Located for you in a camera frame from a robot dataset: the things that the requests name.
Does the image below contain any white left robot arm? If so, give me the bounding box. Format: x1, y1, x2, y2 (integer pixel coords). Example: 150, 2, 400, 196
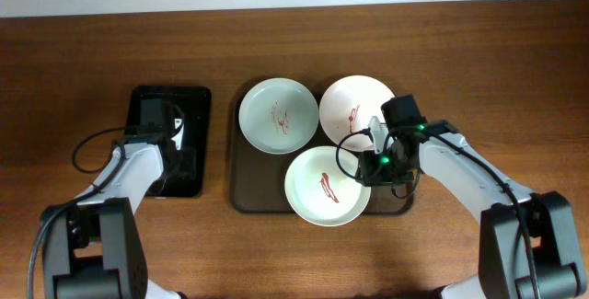
27, 98, 186, 299

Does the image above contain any pale green dirty plate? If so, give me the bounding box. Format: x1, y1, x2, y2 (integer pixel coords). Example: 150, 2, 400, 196
238, 78, 319, 155

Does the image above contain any dark brown serving tray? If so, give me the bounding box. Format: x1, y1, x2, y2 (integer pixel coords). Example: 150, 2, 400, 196
228, 80, 416, 217

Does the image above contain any black sponge tray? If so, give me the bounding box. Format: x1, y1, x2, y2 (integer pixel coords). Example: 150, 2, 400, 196
126, 86, 212, 198

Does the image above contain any white plate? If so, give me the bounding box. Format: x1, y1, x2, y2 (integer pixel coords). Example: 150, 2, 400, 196
284, 146, 371, 226

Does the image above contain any pink dirty plate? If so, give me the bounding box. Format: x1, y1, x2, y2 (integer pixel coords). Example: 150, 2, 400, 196
319, 75, 395, 144

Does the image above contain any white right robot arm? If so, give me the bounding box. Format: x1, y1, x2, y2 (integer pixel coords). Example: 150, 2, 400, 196
354, 95, 588, 299

